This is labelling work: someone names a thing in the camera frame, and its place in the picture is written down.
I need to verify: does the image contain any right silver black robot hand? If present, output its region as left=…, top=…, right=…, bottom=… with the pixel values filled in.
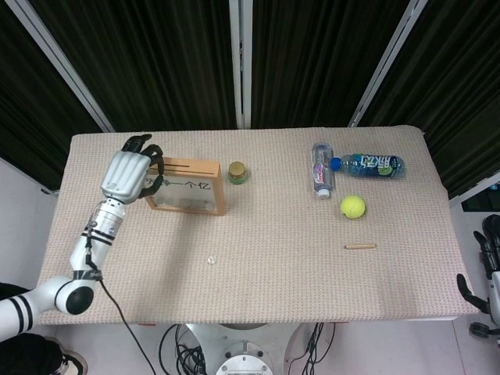
left=455, top=213, right=500, bottom=313

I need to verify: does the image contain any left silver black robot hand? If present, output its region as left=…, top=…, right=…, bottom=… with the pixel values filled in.
left=100, top=134, right=165, bottom=205

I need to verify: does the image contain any silver white robot base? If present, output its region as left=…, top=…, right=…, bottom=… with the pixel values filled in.
left=183, top=323, right=313, bottom=375

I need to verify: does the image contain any black caster wheel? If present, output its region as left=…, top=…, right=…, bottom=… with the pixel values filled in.
left=468, top=321, right=495, bottom=338

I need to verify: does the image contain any dark screen monitor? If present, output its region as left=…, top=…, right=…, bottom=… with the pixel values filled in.
left=460, top=181, right=500, bottom=214

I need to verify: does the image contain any green gold small jar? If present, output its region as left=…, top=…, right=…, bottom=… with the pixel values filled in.
left=227, top=161, right=250, bottom=185

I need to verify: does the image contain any black pleated curtain panel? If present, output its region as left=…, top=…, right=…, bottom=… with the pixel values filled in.
left=359, top=0, right=500, bottom=200
left=0, top=0, right=103, bottom=189
left=249, top=0, right=412, bottom=129
left=30, top=0, right=239, bottom=133

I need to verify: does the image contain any beige woven tablecloth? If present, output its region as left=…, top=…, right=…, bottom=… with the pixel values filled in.
left=37, top=123, right=481, bottom=327

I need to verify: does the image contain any yellow tennis ball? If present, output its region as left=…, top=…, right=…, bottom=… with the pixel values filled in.
left=340, top=195, right=367, bottom=220

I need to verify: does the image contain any blue label drink bottle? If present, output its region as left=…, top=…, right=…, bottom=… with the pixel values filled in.
left=330, top=152, right=405, bottom=181

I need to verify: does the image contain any clear small water bottle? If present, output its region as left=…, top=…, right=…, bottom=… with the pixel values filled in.
left=311, top=142, right=338, bottom=200

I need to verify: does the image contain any black white sneaker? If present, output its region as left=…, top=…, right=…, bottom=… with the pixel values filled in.
left=0, top=331, right=89, bottom=375

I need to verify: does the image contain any wooden frame coin box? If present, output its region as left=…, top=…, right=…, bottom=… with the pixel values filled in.
left=143, top=155, right=227, bottom=217

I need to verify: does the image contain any white metal frame post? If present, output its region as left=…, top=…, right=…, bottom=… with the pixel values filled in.
left=7, top=0, right=116, bottom=134
left=228, top=0, right=253, bottom=130
left=347, top=0, right=421, bottom=128

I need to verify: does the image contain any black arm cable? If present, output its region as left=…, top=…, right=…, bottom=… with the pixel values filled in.
left=84, top=220, right=155, bottom=375

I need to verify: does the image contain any black floor cable bundle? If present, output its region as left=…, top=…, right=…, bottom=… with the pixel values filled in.
left=287, top=323, right=338, bottom=375
left=159, top=323, right=209, bottom=375

